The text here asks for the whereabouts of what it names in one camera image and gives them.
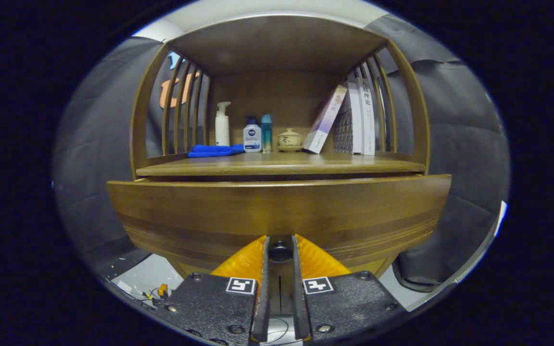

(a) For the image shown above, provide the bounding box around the teal slim bottle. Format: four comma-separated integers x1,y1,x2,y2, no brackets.
261,114,273,153

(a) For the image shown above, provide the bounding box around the blue folded cloth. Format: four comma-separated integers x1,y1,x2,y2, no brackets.
187,144,245,158

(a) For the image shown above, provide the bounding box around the black floor cable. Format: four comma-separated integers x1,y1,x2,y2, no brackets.
267,316,290,345

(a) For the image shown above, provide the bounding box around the black drawer knob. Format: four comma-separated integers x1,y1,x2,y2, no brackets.
268,242,293,263

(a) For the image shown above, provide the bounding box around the white pump bottle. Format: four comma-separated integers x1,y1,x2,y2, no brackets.
215,101,232,147

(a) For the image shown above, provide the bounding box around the white bottle with blue cap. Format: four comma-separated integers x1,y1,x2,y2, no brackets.
243,116,262,153

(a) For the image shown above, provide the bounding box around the book with patterned cover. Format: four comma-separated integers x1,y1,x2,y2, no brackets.
332,82,364,155

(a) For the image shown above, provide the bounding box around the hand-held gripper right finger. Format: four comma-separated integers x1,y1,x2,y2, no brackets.
290,234,408,343

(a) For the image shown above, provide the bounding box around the wooden cabinet countertop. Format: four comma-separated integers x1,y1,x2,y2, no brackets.
136,152,426,177

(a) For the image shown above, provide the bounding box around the brown wooden cabinet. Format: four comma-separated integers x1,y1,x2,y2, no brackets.
130,14,431,279

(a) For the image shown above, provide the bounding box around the purple and white book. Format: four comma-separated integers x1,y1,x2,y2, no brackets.
303,85,348,154

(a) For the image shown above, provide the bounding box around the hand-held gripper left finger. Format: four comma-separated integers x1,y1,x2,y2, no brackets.
159,235,271,344

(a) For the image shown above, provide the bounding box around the cream lidded teacup with saucer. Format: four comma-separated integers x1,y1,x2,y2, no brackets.
277,128,303,152

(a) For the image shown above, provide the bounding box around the wooden drawer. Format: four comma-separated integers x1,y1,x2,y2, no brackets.
107,174,452,278

